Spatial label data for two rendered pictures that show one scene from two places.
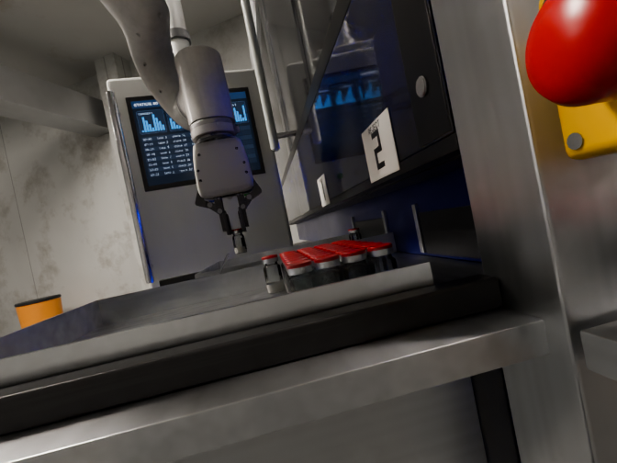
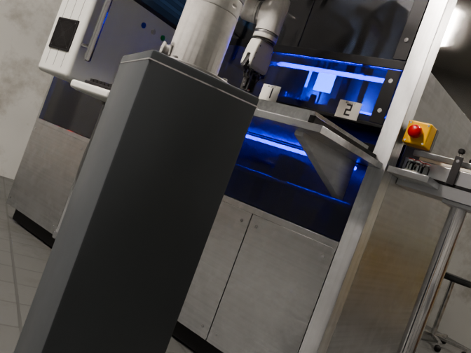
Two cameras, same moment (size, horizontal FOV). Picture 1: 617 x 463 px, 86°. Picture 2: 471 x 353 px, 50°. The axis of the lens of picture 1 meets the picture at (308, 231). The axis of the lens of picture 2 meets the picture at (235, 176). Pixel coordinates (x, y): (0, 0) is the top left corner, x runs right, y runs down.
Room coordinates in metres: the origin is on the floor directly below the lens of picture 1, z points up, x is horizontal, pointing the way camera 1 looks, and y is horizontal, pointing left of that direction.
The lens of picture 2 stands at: (-0.69, 1.26, 0.69)
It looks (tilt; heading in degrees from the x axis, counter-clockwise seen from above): 0 degrees down; 317
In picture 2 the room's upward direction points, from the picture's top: 20 degrees clockwise
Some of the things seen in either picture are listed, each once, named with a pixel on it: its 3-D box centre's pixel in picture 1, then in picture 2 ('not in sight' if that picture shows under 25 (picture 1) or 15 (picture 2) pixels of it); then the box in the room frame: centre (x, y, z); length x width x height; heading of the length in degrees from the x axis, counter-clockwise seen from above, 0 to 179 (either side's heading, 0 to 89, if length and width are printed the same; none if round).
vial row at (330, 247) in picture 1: (338, 268); not in sight; (0.35, -0.02, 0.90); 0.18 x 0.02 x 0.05; 7
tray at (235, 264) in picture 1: (293, 257); not in sight; (0.68, 0.04, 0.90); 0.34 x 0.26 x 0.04; 97
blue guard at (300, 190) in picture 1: (296, 190); (188, 59); (1.19, 0.01, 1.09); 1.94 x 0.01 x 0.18; 7
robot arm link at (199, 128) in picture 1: (216, 132); (265, 38); (0.62, 0.13, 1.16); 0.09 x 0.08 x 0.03; 98
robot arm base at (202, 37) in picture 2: not in sight; (202, 36); (0.25, 0.62, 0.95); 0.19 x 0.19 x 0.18
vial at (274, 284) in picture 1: (273, 274); not in sight; (0.42, 0.05, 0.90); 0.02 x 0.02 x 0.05
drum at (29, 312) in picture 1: (44, 327); not in sight; (4.21, 3.53, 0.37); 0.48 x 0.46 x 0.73; 74
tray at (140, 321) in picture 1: (211, 304); (305, 127); (0.33, 0.11, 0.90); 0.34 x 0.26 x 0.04; 97
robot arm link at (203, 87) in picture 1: (204, 91); (272, 15); (0.62, 0.14, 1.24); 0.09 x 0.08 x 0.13; 38
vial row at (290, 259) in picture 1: (296, 277); not in sight; (0.34, 0.02, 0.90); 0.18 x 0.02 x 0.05; 7
